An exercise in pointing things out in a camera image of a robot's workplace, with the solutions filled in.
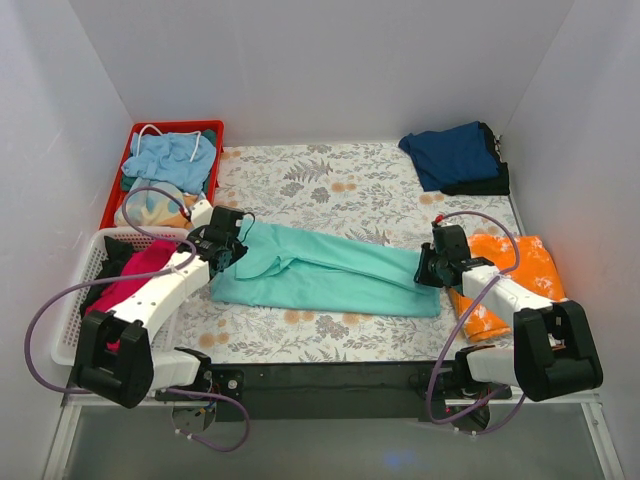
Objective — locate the light blue garment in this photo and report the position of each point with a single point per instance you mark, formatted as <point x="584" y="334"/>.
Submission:
<point x="170" y="160"/>

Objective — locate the orange white tie-dye t-shirt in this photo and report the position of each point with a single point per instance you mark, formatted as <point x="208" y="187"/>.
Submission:
<point x="536" y="272"/>

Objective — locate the aluminium rail frame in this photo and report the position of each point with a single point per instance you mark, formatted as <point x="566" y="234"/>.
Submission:
<point x="166" y="438"/>

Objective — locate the magenta garment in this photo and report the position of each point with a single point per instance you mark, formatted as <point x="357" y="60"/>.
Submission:
<point x="152" y="259"/>

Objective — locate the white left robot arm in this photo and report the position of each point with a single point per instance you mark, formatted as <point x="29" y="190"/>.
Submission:
<point x="114" y="357"/>

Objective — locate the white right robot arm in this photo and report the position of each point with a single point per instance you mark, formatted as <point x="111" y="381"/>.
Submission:
<point x="553" y="352"/>

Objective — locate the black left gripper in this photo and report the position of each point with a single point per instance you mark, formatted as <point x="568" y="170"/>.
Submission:
<point x="231" y="254"/>

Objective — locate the red plastic basket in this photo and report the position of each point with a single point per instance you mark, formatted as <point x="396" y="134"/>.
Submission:
<point x="117" y="195"/>

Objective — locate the teal t-shirt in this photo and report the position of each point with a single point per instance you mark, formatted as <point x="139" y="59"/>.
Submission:
<point x="296" y="269"/>

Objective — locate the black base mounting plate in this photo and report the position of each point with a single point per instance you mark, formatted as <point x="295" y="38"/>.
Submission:
<point x="302" y="391"/>

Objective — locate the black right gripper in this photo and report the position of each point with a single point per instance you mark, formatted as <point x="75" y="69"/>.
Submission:
<point x="426" y="270"/>

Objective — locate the pastel patterned garment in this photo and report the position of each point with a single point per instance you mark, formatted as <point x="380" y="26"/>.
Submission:
<point x="150" y="208"/>

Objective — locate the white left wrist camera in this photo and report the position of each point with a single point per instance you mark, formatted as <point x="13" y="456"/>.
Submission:
<point x="199" y="214"/>

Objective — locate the black garment in basket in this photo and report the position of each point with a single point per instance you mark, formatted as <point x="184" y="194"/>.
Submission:
<point x="118" y="253"/>

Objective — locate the white plastic basket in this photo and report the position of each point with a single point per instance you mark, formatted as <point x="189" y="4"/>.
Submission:
<point x="63" y="347"/>

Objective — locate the folded blue t-shirt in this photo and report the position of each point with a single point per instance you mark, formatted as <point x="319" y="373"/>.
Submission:
<point x="453" y="157"/>

